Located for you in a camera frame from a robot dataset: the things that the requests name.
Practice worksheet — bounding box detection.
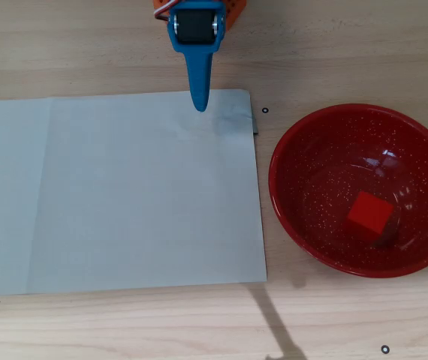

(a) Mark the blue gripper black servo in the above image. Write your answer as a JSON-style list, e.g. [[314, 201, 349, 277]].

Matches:
[[166, 0, 227, 113]]

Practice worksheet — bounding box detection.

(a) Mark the red cube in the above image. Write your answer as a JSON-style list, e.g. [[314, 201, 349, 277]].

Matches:
[[342, 190, 395, 239]]

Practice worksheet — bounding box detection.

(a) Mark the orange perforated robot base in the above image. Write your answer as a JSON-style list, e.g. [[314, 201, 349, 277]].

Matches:
[[221, 0, 249, 31]]

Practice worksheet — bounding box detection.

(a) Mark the red speckled bowl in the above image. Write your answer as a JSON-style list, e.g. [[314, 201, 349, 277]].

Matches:
[[268, 103, 428, 279]]

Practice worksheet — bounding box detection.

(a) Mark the grey paper sheet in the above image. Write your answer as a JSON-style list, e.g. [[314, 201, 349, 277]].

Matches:
[[0, 88, 268, 298]]

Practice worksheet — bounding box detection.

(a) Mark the white red servo cable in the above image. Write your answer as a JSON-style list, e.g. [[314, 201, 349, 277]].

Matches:
[[153, 2, 173, 24]]

